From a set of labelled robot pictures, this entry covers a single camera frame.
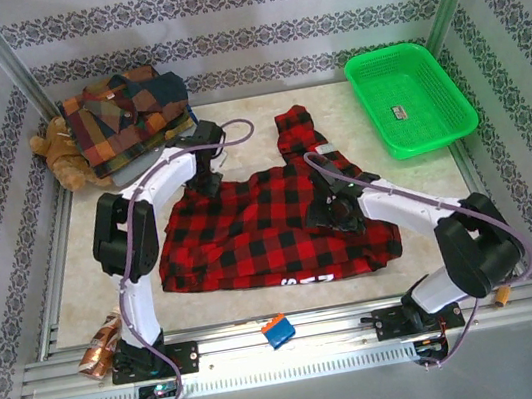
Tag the red black plaid shirt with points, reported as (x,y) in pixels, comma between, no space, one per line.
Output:
(260,226)

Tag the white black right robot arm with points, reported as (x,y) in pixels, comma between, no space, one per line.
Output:
(399,209)

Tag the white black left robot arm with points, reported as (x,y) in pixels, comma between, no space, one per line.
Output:
(145,315)

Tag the folded blue yellow garment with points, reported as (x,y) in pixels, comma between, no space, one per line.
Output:
(183,121)

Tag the folded grey garment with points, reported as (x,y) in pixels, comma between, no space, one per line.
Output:
(139,169)

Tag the folded multicolour plaid shirt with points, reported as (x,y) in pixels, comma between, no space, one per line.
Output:
(121,116)

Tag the small label sticker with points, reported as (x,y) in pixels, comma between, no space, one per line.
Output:
(399,113)

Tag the green plastic basket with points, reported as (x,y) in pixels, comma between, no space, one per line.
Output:
(412,100)

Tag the blue orange toy block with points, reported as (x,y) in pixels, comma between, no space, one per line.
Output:
(278,333)

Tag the brown teddy bear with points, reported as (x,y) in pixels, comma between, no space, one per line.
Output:
(62,161)

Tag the small circuit board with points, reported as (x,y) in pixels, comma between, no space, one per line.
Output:
(431,345)
(157,391)

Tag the perforated metal strip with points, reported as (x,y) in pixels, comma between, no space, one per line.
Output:
(273,375)

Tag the yellow cylinder plug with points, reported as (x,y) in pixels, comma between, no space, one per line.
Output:
(502,297)

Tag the copper foil packet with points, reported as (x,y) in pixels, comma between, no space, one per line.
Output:
(98,350)

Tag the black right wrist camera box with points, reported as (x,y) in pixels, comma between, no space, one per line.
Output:
(328,179)

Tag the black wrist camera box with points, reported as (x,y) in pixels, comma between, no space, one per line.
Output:
(208,131)
(328,179)

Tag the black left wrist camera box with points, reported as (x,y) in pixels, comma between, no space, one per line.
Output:
(208,131)

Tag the aluminium rail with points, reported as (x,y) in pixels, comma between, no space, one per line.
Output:
(317,328)

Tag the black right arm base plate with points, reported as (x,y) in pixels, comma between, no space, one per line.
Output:
(392,323)

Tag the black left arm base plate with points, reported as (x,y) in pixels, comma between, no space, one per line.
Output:
(184,356)

